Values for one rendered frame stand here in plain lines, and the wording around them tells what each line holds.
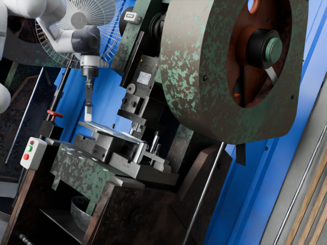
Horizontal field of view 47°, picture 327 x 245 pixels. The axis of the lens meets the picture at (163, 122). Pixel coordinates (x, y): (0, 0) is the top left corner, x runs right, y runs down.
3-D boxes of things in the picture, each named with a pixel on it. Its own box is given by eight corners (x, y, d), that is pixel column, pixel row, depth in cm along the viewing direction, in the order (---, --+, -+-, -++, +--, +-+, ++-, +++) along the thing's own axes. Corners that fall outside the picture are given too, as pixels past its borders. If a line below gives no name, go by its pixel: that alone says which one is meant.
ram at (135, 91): (135, 115, 166) (159, 53, 166) (113, 106, 175) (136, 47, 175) (158, 124, 180) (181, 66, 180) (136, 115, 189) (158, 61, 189)
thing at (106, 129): (147, 148, 159) (148, 146, 159) (82, 123, 155) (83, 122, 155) (142, 141, 187) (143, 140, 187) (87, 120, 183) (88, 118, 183)
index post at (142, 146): (136, 163, 158) (144, 142, 158) (131, 160, 160) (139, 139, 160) (140, 164, 160) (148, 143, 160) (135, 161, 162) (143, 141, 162)
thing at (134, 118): (142, 131, 169) (146, 119, 169) (113, 118, 181) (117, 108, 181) (162, 138, 181) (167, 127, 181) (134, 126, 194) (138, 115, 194)
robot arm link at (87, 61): (79, 54, 163) (79, 66, 163) (109, 56, 165) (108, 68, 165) (81, 57, 175) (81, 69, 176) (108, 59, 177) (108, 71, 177)
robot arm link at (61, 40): (64, -11, 136) (100, 37, 164) (21, -9, 142) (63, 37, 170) (56, 14, 133) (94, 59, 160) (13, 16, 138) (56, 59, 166)
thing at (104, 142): (86, 160, 153) (98, 129, 153) (66, 148, 162) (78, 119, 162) (126, 167, 173) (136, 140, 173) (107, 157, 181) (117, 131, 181)
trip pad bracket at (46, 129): (39, 162, 177) (55, 123, 177) (29, 155, 183) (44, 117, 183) (50, 164, 182) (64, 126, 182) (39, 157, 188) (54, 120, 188)
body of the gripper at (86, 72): (82, 68, 172) (81, 88, 172) (81, 66, 163) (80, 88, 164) (99, 69, 173) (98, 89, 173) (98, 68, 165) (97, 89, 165)
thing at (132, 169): (135, 179, 155) (140, 166, 155) (72, 144, 183) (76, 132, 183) (175, 185, 179) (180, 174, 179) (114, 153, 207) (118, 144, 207)
